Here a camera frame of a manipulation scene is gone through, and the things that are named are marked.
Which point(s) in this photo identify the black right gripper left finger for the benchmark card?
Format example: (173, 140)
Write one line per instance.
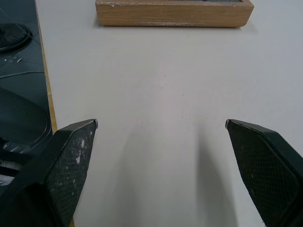
(56, 175)

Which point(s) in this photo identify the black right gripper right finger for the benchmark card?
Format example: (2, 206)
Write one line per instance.
(267, 170)

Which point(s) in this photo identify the black curved floor base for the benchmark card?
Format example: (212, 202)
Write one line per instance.
(23, 132)

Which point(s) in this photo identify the black round fan base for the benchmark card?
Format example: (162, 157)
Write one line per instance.
(11, 35)

